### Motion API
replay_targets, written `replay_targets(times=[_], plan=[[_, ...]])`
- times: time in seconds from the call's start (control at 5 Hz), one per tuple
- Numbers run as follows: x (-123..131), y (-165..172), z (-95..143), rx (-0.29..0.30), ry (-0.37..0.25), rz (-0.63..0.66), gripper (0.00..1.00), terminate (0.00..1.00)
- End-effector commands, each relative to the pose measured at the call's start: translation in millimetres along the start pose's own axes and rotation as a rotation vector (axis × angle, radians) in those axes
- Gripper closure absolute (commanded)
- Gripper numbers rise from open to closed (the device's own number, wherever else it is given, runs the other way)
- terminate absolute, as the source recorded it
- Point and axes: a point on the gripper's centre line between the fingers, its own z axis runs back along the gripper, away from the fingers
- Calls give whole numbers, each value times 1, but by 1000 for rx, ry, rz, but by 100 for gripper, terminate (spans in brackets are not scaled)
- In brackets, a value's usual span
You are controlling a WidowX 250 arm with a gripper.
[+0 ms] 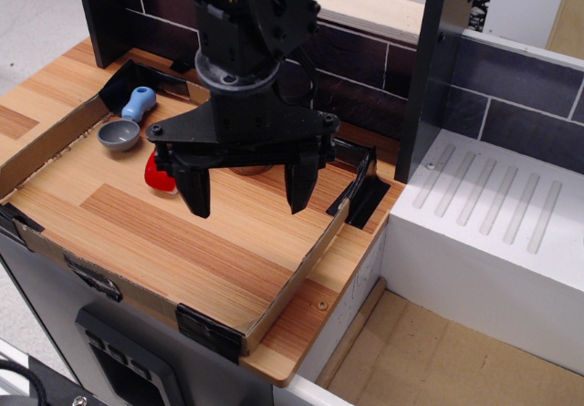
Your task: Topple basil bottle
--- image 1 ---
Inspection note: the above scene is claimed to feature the red white toy sushi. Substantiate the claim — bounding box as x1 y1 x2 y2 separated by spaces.
144 151 178 194

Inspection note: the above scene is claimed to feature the cardboard fence with black tape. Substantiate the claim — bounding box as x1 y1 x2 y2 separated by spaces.
0 58 391 364

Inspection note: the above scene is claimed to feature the dark grey vertical post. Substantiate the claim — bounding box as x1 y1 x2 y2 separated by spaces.
395 0 473 183

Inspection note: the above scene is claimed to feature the blue grey toy scoop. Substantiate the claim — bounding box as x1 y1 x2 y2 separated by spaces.
98 87 157 151

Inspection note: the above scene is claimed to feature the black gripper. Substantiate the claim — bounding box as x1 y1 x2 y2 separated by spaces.
146 90 339 218

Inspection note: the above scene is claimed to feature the grey toy oven front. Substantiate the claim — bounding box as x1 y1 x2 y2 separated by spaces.
1 235 274 405

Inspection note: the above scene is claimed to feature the black device with cable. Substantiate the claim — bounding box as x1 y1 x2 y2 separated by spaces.
0 355 92 406

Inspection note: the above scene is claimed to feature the white sink drainboard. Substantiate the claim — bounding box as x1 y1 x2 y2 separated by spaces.
381 131 583 373

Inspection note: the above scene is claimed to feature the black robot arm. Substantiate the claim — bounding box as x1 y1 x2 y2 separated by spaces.
147 0 339 218

